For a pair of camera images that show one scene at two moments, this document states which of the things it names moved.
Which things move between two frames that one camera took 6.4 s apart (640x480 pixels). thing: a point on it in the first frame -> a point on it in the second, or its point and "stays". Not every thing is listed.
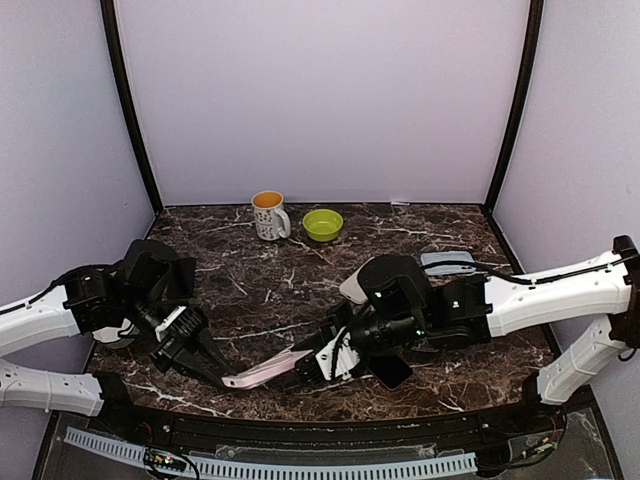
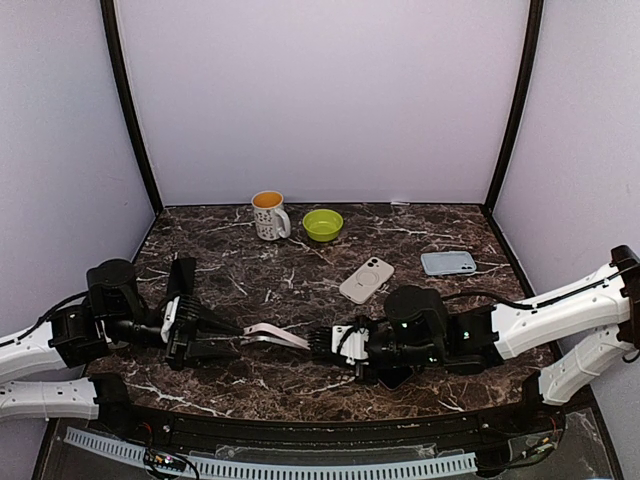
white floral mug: (271, 219) stays
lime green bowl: (322, 225) stays
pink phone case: (265, 371) -> (267, 328)
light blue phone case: (447, 262) stays
